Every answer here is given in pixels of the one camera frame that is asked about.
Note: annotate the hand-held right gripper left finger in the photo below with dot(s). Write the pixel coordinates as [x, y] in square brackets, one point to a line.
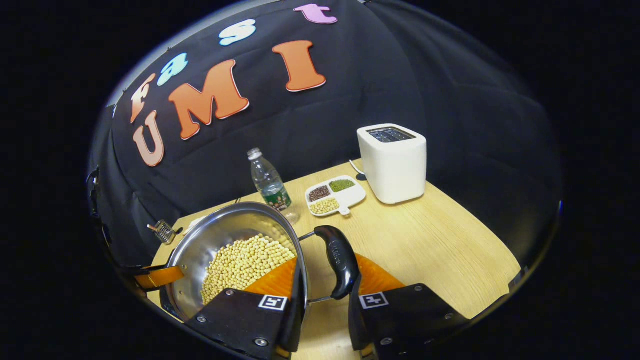
[240, 320]

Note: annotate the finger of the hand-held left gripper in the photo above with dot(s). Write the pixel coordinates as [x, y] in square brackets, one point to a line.
[160, 276]

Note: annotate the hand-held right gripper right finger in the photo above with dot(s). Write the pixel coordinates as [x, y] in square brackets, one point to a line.
[400, 325]

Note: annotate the small metal grater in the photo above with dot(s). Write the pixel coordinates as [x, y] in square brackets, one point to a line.
[163, 231]

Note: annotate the pile of soybeans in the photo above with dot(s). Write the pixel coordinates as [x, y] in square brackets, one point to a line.
[245, 265]

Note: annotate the clear plastic water bottle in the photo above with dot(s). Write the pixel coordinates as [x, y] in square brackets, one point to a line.
[270, 182]

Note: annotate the white divided dish with beans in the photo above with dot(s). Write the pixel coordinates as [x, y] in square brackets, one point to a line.
[334, 194]

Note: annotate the white toaster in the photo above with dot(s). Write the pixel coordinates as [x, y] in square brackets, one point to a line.
[395, 165]

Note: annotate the black backdrop cloth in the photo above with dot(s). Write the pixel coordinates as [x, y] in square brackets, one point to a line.
[400, 75]

